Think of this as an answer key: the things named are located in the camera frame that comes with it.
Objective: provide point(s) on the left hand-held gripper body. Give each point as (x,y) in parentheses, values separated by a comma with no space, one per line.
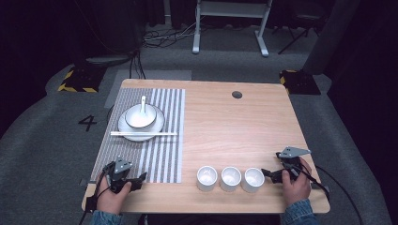
(120,175)

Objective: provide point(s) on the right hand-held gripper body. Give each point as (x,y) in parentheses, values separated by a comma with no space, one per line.
(292,162)

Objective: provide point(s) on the white cup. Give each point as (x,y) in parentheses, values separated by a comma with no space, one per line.
(206,179)
(252,182)
(231,180)

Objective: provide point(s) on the person's right hand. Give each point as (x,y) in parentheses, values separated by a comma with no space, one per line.
(296,187)

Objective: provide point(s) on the person's left hand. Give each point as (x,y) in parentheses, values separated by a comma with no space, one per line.
(110,200)

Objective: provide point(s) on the grey striped placemat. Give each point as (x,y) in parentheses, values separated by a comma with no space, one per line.
(162,150)

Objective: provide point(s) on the white plate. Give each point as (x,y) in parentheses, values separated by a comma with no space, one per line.
(137,135)

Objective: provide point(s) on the white chopstick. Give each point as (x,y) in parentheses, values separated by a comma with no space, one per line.
(144,132)

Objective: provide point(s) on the white bowl dark rim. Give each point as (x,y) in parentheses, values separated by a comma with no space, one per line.
(137,120)

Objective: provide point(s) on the white ceramic spoon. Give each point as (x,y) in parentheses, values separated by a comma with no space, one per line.
(143,104)

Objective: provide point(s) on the dark round table grommet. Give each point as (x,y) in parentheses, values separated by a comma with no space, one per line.
(237,94)

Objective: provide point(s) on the grey stand base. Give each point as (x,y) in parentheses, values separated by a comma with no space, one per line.
(108,59)

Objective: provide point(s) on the black tripod legs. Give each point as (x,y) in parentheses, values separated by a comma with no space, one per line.
(297,36)

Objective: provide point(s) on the grey pillar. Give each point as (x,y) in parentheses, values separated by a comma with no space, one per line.
(328,40)

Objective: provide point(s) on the black yellow striped base plate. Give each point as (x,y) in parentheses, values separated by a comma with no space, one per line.
(300,82)
(83,79)

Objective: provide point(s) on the white metal desk frame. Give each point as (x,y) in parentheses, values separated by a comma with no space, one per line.
(231,9)

